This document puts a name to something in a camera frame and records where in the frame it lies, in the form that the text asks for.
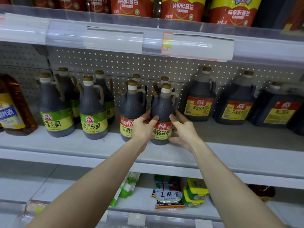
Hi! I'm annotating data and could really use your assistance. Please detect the person's left hand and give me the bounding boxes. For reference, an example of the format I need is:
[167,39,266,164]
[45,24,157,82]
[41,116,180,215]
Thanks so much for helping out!
[130,110,160,152]

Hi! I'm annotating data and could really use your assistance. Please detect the rice vinegar jug green label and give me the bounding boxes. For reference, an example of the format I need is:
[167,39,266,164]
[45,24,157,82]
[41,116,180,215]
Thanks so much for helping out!
[77,76,109,140]

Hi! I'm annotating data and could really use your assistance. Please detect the person's right forearm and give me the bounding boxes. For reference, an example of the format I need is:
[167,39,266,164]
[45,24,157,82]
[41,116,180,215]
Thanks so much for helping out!
[191,142,286,228]

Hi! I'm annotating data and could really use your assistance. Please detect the dark bottle with green label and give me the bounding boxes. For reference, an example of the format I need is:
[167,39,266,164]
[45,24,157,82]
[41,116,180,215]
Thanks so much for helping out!
[56,67,81,124]
[94,70,116,125]

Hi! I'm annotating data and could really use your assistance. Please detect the dark bottle red yellow label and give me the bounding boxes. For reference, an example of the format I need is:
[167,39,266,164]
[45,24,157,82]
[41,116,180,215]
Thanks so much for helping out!
[132,73,148,100]
[153,76,171,93]

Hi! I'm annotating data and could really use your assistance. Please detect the person's left forearm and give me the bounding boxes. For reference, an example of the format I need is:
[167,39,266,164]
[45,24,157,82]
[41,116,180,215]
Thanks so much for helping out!
[28,140,145,228]

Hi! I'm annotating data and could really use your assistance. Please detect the dark jug yellow green label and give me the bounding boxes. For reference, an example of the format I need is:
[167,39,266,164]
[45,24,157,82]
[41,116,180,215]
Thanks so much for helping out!
[290,104,304,137]

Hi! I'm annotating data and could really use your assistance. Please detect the white green bag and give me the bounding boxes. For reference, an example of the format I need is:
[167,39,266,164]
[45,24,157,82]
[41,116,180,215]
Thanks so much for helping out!
[109,180,125,208]
[119,171,142,199]

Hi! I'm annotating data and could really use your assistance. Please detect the large amber cooking wine jug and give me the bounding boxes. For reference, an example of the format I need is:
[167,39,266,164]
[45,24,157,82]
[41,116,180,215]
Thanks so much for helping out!
[0,73,38,137]

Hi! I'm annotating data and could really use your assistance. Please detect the person's right hand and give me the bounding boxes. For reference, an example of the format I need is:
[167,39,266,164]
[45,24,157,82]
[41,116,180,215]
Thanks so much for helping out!
[168,111,204,154]

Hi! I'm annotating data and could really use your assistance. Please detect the row of dark red-capped bottles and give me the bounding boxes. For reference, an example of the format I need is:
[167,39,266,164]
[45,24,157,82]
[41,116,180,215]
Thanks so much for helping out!
[0,0,264,28]

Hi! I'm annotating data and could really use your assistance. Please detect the dark jug red yellow label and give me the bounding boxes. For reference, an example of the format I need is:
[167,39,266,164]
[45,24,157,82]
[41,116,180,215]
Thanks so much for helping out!
[250,81,304,129]

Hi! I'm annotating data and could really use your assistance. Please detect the black jug brown gold label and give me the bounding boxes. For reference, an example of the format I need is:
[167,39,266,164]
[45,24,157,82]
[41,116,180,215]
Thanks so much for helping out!
[252,0,304,32]

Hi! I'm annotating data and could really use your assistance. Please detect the white metal store shelving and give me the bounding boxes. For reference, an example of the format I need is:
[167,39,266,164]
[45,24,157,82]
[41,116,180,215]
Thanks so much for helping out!
[0,0,304,228]

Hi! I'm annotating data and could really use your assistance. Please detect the green packet white blue label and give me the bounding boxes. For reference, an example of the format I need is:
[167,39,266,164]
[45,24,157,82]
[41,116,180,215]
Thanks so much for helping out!
[152,174,186,210]

